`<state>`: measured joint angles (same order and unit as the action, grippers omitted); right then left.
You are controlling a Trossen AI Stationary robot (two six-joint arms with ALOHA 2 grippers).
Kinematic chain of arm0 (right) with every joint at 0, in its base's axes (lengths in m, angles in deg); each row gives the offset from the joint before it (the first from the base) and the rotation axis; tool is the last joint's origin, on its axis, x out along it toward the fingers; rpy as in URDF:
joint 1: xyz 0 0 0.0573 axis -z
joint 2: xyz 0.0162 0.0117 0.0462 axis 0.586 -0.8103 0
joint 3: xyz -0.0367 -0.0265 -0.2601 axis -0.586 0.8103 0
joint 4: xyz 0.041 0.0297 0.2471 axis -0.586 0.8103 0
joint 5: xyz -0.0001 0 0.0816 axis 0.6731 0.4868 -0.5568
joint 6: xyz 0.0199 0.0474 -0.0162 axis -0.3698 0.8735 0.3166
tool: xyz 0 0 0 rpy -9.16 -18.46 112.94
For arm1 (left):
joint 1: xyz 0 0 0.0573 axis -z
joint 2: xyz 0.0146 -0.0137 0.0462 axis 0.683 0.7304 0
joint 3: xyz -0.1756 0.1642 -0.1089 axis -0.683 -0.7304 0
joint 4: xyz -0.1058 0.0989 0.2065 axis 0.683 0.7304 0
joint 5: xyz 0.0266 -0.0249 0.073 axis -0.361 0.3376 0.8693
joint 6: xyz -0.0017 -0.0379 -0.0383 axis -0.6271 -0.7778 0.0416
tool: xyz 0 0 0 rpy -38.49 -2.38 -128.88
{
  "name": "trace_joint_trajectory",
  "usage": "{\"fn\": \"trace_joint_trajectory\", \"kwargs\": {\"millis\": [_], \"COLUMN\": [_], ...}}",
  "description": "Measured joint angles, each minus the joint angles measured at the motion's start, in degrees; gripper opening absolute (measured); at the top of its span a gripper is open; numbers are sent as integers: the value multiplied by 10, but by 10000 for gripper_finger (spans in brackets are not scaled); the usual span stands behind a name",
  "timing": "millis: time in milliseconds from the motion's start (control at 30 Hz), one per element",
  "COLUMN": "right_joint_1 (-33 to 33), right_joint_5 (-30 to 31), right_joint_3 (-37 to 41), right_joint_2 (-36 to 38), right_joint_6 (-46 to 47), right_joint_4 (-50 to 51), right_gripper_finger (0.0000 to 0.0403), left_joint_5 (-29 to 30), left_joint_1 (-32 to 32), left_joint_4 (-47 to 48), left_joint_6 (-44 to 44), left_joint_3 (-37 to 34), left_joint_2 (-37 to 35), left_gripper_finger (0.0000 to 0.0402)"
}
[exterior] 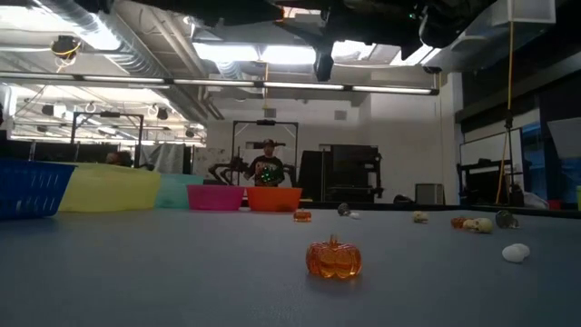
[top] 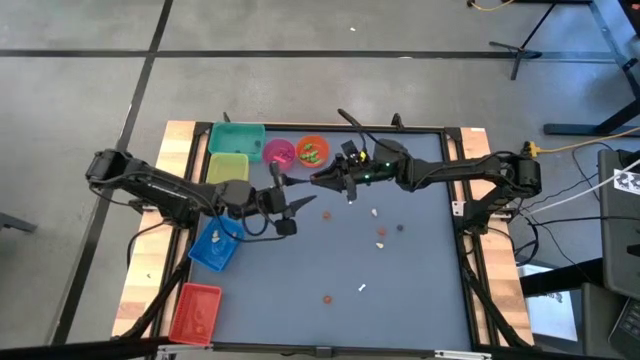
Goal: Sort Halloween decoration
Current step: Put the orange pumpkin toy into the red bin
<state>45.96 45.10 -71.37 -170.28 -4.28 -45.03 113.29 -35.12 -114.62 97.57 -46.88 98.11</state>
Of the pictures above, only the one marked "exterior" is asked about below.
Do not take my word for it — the blue-grey table mat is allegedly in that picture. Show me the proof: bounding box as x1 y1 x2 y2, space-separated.
0 206 581 327

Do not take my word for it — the teal plastic basket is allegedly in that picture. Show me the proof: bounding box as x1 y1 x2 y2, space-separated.
153 173 205 210

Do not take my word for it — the black equipment cabinet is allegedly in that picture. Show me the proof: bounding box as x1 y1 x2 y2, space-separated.
299 144 385 203

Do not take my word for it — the black rig frame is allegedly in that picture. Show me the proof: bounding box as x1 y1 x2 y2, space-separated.
70 111 145 169
231 118 300 187

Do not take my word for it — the pink plastic bowl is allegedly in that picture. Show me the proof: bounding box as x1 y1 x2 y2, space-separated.
186 183 246 212

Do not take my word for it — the silver ventilation duct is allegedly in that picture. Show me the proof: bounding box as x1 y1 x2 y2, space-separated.
35 0 203 120

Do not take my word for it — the white egg toy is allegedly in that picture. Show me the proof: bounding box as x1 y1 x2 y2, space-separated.
501 243 531 264

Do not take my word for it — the black ceiling device yellow cable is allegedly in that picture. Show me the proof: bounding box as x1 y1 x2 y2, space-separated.
49 35 83 60

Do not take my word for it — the orange plastic bowl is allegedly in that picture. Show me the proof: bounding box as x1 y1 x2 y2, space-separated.
245 186 303 213

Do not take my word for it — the blue plastic basket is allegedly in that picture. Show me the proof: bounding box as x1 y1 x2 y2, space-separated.
0 157 77 222

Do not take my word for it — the yellow hanging cord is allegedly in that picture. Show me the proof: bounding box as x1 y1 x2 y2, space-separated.
494 20 517 205

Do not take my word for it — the yellow-green plastic basket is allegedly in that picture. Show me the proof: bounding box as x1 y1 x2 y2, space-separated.
57 162 162 213

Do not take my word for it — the black metal table frame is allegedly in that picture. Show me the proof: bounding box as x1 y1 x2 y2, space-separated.
299 201 581 220

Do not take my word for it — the grey box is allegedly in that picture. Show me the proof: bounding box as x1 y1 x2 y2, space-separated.
415 183 446 205

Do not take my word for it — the person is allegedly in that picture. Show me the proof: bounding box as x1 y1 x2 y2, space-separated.
104 151 135 168
243 138 288 187

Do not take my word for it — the grey cloth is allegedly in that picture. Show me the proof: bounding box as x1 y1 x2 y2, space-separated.
140 143 185 174

